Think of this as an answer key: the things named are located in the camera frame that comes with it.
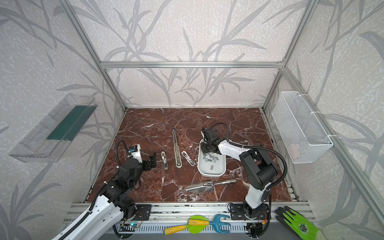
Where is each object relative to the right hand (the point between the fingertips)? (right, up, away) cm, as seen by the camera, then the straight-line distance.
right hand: (205, 141), depth 96 cm
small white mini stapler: (-10, -10, -5) cm, 16 cm away
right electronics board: (+24, -40, -23) cm, 52 cm away
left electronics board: (-37, -38, -25) cm, 58 cm away
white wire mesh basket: (+40, +6, -35) cm, 54 cm away
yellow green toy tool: (-5, -34, -28) cm, 44 cm away
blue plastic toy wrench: (+5, -34, -27) cm, 44 cm away
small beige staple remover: (-25, -11, -6) cm, 28 cm away
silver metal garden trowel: (0, -22, -15) cm, 27 cm away
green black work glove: (+44, -35, -27) cm, 62 cm away
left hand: (-30, -2, -16) cm, 34 cm away
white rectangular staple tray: (+4, -13, -6) cm, 15 cm away
